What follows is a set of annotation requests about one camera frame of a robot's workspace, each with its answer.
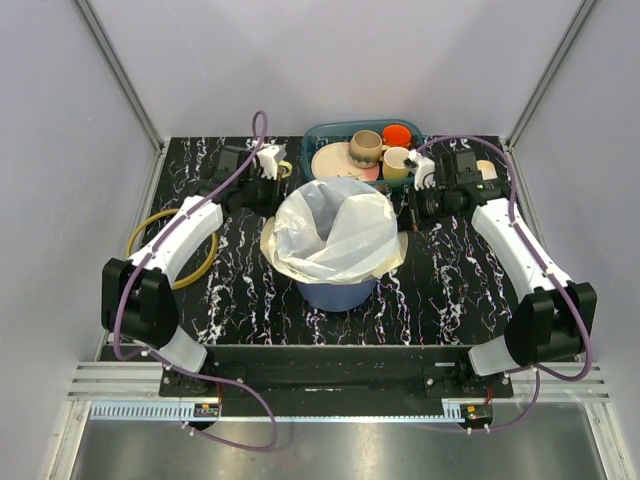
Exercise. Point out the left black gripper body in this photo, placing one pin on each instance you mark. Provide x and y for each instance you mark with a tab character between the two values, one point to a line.
260	194

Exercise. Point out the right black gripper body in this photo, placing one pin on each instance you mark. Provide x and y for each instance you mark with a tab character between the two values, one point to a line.
427	206

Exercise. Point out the roll of cream trash bags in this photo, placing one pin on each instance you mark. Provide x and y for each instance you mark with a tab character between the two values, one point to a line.
487	170

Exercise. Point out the cream translucent trash bag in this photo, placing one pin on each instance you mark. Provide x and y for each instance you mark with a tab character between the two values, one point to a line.
277	245

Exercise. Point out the blue trash bin yellow rim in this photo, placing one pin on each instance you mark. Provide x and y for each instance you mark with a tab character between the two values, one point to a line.
335	295

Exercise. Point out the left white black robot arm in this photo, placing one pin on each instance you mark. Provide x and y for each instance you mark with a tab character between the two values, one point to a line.
137	299

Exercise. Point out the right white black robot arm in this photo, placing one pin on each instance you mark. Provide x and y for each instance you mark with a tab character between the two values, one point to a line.
554	315

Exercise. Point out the yellow green ceramic mug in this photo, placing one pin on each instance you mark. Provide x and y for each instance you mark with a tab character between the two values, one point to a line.
284	169

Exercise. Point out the pale yellow mug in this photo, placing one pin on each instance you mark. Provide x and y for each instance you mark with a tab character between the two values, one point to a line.
393	163

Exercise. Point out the orange cup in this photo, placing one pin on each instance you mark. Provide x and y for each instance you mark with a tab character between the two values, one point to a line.
397	135

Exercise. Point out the cream pink floral plate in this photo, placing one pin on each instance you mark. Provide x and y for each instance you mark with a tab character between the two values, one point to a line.
333	160

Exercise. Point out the teal plastic basket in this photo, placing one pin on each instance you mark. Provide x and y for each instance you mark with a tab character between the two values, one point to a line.
324	134

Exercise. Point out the beige brown ceramic mug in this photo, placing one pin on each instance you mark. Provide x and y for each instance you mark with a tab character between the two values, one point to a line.
365	148

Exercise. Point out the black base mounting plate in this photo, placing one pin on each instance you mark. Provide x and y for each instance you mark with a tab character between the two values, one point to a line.
429	371

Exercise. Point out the right connector box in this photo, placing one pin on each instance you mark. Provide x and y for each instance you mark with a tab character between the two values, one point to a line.
477	416

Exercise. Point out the connector box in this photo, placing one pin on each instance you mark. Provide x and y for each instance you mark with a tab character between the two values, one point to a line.
477	416
206	410

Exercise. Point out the left connector box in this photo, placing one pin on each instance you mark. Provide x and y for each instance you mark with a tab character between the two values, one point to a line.
206	410

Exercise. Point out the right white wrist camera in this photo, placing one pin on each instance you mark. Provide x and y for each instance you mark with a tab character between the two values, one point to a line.
423	169

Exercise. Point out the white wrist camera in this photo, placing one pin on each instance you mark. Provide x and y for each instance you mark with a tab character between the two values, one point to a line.
266	161
423	169

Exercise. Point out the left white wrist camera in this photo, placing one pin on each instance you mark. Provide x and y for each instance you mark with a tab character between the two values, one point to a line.
266	161

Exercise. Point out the perforated cable duct strip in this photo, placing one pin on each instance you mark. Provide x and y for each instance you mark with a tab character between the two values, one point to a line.
183	412

